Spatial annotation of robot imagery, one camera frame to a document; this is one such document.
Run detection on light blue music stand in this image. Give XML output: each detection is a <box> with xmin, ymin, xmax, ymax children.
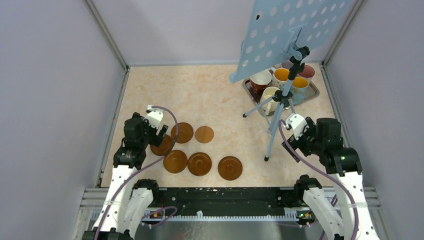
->
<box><xmin>229</xmin><ymin>0</ymin><xmax>352</xmax><ymax>162</ymax></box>

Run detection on floral mug yellow inside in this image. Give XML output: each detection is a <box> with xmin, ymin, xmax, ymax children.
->
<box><xmin>270</xmin><ymin>67</ymin><xmax>290</xmax><ymax>89</ymax></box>

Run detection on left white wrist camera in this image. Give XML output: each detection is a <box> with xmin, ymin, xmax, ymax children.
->
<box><xmin>145</xmin><ymin>105</ymin><xmax>164</xmax><ymax>131</ymax></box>

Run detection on dark wooden coaster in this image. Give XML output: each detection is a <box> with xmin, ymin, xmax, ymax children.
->
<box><xmin>163</xmin><ymin>150</ymin><xmax>188</xmax><ymax>174</ymax></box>
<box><xmin>187</xmin><ymin>152</ymin><xmax>212</xmax><ymax>177</ymax></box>
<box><xmin>217</xmin><ymin>156</ymin><xmax>243</xmax><ymax>181</ymax></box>
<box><xmin>170</xmin><ymin>122</ymin><xmax>194</xmax><ymax>144</ymax></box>
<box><xmin>150</xmin><ymin>134</ymin><xmax>173</xmax><ymax>156</ymax></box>

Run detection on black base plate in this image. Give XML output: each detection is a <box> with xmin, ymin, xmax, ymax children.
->
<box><xmin>150</xmin><ymin>187</ymin><xmax>314</xmax><ymax>219</ymax></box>

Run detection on metal tray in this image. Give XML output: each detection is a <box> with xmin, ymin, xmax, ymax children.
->
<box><xmin>242</xmin><ymin>78</ymin><xmax>320</xmax><ymax>106</ymax></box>

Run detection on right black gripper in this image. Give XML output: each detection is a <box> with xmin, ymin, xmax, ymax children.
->
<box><xmin>281</xmin><ymin>117</ymin><xmax>324</xmax><ymax>162</ymax></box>

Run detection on blue butterfly mug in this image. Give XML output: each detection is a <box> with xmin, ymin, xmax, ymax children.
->
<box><xmin>290</xmin><ymin>76</ymin><xmax>309</xmax><ymax>105</ymax></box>

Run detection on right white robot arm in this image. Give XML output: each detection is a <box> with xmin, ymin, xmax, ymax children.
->
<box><xmin>278</xmin><ymin>114</ymin><xmax>380</xmax><ymax>240</ymax></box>

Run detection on light wooden coaster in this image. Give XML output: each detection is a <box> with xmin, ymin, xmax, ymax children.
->
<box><xmin>194</xmin><ymin>126</ymin><xmax>215</xmax><ymax>144</ymax></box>

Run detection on pink mug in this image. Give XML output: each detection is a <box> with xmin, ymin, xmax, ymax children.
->
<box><xmin>298</xmin><ymin>64</ymin><xmax>316</xmax><ymax>82</ymax></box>

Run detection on grey purple mug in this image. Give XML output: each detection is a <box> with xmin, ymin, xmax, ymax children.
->
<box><xmin>281</xmin><ymin>60</ymin><xmax>294</xmax><ymax>70</ymax></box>

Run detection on cream ribbed mug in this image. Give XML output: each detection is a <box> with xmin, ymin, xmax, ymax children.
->
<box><xmin>259</xmin><ymin>86</ymin><xmax>282</xmax><ymax>116</ymax></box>

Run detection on white and brown cup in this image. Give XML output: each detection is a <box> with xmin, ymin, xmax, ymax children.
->
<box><xmin>249</xmin><ymin>69</ymin><xmax>272</xmax><ymax>94</ymax></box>

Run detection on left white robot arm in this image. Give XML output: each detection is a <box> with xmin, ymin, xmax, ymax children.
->
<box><xmin>82</xmin><ymin>108</ymin><xmax>168</xmax><ymax>240</ymax></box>

